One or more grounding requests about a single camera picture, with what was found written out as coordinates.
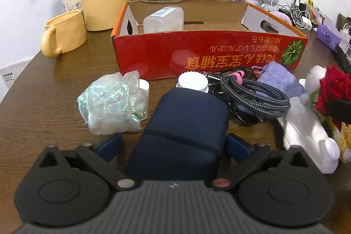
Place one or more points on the purple cloth pouch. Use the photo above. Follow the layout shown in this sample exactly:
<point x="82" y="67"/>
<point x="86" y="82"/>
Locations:
<point x="279" y="77"/>

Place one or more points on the black flat object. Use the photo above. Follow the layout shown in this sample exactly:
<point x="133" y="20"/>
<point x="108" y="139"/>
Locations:
<point x="345" y="60"/>

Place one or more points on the dark brown box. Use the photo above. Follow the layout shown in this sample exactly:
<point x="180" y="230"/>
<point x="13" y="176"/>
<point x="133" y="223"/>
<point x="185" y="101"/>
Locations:
<point x="344" y="19"/>

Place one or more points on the colourful snack packet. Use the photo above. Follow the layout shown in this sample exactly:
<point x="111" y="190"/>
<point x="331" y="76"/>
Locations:
<point x="315" y="12"/>

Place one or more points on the translucent white plastic container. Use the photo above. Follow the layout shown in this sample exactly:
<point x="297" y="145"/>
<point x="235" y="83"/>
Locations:
<point x="164" y="20"/>

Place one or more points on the white paper bag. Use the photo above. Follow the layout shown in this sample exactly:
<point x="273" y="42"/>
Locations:
<point x="346" y="36"/>

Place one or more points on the small white bottle cap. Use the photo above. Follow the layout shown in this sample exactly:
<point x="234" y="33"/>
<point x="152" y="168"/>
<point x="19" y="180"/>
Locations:
<point x="144" y="86"/>

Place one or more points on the purple packet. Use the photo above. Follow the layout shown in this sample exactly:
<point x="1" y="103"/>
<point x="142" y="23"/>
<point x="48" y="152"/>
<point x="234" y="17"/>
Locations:
<point x="326" y="34"/>

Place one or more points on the yellow ceramic mug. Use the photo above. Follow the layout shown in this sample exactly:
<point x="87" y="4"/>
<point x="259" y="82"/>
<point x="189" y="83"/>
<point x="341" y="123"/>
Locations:
<point x="68" y="31"/>

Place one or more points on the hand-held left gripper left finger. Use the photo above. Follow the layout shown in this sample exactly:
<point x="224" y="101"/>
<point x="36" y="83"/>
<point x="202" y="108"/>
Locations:
<point x="112" y="144"/>

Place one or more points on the white charger plug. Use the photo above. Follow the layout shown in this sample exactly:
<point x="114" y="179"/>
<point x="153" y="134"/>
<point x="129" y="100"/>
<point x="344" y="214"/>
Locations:
<point x="306" y="23"/>

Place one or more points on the black power adapter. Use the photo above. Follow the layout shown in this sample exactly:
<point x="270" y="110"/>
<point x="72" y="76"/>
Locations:
<point x="298" y="2"/>

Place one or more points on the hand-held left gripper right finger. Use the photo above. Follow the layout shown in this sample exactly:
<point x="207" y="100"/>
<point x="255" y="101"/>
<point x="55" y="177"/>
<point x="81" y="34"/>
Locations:
<point x="238" y="146"/>

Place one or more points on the white and yellow plush toy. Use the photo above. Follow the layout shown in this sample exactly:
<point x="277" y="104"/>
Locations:
<point x="318" y="75"/>

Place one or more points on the iridescent plastic wrap bundle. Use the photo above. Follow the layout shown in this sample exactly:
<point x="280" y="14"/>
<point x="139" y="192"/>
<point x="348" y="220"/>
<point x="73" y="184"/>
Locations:
<point x="109" y="102"/>

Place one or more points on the red cardboard box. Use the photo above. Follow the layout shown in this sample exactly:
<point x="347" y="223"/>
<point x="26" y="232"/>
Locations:
<point x="153" y="55"/>

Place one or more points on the navy blue zip case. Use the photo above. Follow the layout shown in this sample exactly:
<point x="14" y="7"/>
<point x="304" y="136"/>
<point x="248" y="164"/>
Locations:
<point x="178" y="124"/>

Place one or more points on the white ridged jar lid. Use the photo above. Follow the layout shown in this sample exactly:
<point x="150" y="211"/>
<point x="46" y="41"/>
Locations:
<point x="192" y="81"/>

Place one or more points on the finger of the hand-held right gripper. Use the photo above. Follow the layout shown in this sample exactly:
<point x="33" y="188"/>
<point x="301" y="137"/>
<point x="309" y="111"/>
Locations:
<point x="340" y="112"/>

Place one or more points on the white soft pack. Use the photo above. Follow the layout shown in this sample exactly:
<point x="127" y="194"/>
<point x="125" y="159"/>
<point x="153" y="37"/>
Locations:
<point x="304" y="127"/>

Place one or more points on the white printed box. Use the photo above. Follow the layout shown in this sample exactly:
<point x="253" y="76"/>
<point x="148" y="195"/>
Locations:
<point x="11" y="77"/>

